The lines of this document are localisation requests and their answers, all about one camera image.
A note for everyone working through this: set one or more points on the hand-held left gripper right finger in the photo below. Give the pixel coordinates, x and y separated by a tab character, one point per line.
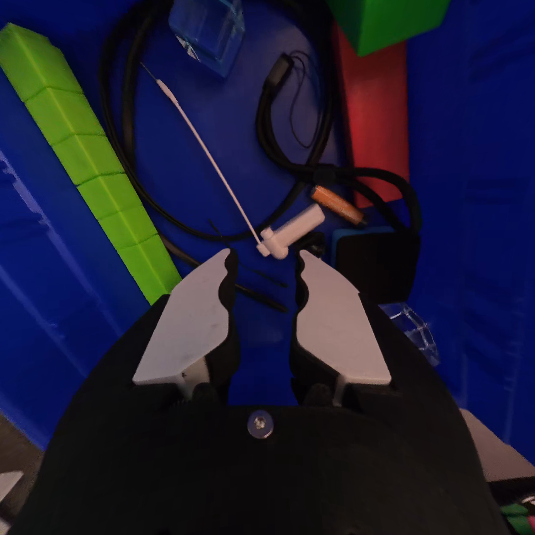
338	330

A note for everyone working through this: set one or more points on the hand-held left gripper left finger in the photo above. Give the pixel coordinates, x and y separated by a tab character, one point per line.
188	326

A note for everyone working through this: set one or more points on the white plastic stick tool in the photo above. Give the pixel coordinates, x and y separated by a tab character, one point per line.
296	225

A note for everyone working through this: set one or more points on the blue plastic bin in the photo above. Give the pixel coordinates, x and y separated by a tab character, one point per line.
472	167

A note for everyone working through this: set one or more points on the clear faceted ball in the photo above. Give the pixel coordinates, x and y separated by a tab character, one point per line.
413	330

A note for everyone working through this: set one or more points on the black block blue edge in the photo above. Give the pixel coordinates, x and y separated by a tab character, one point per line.
376	263

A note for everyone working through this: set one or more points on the orange tube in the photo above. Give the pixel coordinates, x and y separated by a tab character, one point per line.
336	204

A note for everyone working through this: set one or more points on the lime green segmented bar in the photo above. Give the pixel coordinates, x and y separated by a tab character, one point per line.
83	142

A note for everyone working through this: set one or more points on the red block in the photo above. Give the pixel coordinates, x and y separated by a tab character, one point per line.
376	117

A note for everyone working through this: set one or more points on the clear plastic cube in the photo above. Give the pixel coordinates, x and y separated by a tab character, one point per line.
209	33

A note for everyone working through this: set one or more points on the green block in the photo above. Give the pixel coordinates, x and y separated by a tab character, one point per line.
384	21

